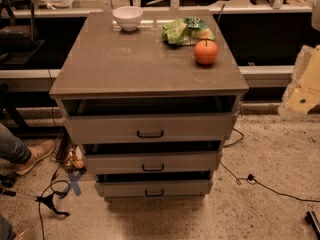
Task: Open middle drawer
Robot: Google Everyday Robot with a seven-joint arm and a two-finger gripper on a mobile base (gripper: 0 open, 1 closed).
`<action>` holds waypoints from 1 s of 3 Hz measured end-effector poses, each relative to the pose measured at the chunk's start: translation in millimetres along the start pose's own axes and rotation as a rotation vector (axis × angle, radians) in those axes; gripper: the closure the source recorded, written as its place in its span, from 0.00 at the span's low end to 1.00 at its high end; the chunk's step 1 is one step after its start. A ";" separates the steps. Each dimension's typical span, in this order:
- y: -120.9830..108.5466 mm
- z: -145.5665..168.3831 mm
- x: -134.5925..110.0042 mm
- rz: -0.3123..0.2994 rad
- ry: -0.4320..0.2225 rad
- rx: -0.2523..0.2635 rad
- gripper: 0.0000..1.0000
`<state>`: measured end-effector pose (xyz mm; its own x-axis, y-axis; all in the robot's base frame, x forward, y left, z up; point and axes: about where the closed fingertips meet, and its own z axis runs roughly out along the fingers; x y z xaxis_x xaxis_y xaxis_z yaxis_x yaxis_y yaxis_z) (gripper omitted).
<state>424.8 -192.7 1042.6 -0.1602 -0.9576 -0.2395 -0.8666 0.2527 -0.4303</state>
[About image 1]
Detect grey drawer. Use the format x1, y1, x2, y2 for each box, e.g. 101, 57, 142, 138
64, 113, 237, 144
95, 179, 213, 198
84, 151, 222, 175

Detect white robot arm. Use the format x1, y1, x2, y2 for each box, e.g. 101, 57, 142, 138
278, 0, 320, 118

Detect grey drawer cabinet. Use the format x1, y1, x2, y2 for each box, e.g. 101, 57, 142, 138
48, 9, 250, 201

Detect grey top drawer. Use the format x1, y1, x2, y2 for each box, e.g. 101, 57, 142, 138
64, 113, 237, 144

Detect grey bottom drawer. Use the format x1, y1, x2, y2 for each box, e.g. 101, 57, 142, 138
95, 179, 213, 198

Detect red apple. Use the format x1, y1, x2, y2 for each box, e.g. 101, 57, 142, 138
194, 40, 218, 65

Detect green chip bag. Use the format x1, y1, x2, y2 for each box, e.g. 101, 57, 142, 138
161, 17, 215, 46

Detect white bowl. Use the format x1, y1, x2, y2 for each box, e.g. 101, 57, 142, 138
113, 6, 143, 31

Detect blue tape cross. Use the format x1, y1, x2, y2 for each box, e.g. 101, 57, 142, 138
68, 169, 86, 196

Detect tan shoe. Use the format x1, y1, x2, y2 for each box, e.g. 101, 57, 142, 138
14, 140, 55, 176

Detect black grabber tool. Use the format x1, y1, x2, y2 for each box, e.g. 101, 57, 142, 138
0, 188, 69, 216

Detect jeans leg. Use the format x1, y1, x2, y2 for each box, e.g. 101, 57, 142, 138
0, 123, 31, 164

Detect black chair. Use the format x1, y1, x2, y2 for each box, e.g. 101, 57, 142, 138
0, 0, 44, 66

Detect black floor cable right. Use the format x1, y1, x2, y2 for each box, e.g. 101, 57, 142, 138
219, 127, 320, 204

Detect black floor cable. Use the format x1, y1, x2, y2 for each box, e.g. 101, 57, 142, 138
37, 163, 72, 240
219, 127, 320, 204

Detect black floor cable left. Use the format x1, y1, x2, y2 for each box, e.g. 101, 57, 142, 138
37, 163, 72, 240

